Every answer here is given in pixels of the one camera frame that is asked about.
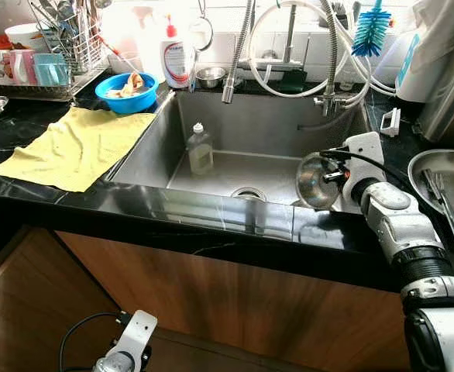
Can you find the brown wooden cabinet door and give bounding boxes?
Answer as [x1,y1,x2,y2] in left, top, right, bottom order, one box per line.
[0,225,411,372]

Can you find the white dish soap pump bottle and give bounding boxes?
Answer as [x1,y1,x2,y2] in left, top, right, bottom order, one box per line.
[160,15,195,90]

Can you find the teal cup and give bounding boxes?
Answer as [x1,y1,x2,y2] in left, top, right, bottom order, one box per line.
[33,53,71,87]

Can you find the wire dish rack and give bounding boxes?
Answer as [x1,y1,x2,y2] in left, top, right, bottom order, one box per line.
[0,0,112,102]

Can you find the white water hose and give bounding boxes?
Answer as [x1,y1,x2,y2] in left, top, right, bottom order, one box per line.
[246,0,398,100]

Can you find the pink mug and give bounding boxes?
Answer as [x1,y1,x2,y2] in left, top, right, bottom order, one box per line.
[6,49,39,86]

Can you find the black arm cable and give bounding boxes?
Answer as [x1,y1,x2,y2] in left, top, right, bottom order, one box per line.
[320,147,415,191]
[59,312,129,372]

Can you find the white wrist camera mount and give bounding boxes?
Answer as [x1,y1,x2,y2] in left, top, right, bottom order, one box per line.
[340,132,387,214]
[112,310,158,371]

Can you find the yellow dish cloth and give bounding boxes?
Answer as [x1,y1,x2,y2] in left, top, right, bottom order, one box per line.
[0,106,156,193]

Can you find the shiny steel bowl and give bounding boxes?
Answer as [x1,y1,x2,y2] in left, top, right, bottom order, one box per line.
[297,152,342,210]

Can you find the flexible steel faucet hose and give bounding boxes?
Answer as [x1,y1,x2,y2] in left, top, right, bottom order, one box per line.
[222,0,256,104]

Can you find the white bowl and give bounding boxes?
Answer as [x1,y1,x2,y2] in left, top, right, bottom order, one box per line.
[5,23,53,52]

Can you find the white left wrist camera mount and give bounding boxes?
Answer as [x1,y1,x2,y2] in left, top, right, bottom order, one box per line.
[112,310,158,371]

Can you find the sink drain strainer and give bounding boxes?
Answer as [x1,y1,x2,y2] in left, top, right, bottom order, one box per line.
[231,186,268,202]

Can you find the dark green sponge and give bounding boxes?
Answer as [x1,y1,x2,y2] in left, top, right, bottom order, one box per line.
[280,68,309,94]

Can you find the food scraps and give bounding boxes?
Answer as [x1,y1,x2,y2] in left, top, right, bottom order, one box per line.
[107,74,145,98]

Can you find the wire cutlery basket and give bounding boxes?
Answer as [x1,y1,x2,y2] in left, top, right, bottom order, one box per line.
[29,0,108,74]

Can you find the hanging steel strainer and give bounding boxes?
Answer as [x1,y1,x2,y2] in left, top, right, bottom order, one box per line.
[188,0,214,52]

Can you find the steel flexible tap pipe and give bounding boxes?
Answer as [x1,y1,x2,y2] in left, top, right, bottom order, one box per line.
[315,0,352,117]

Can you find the white kettle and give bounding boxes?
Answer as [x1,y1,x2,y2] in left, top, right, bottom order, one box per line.
[395,0,454,104]

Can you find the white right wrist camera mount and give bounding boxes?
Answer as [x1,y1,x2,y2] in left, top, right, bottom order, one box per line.
[340,132,387,214]

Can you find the chrome faucet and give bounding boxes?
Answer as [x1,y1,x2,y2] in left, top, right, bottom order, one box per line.
[239,0,309,78]

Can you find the tall steel appliance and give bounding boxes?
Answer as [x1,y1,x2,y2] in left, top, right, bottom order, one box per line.
[413,0,454,146]

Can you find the blue bottle brush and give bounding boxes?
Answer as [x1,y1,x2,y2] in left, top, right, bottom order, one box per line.
[352,0,393,57]

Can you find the clear plastic bottle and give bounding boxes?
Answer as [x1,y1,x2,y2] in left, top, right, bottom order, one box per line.
[186,122,214,176]

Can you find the stainless steel sink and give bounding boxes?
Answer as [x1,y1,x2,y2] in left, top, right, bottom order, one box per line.
[107,89,375,212]

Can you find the blue plastic bowl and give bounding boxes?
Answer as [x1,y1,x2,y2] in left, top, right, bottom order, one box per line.
[95,72,159,115]

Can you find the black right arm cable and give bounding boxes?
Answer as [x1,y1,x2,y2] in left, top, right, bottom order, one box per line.
[320,147,415,191]

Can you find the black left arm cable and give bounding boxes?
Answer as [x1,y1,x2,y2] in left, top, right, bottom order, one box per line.
[59,312,129,372]

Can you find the small steel cup bowl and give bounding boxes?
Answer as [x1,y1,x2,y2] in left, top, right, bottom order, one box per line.
[195,67,228,88]

